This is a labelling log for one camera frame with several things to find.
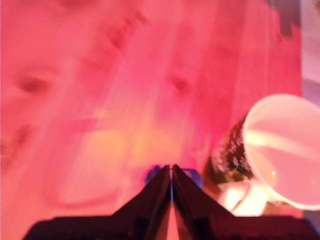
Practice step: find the blue coffee capsule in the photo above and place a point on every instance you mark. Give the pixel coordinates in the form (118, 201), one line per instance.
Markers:
(193, 175)

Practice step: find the yellow illustrated mug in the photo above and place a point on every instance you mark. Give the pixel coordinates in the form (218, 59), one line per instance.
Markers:
(280, 150)

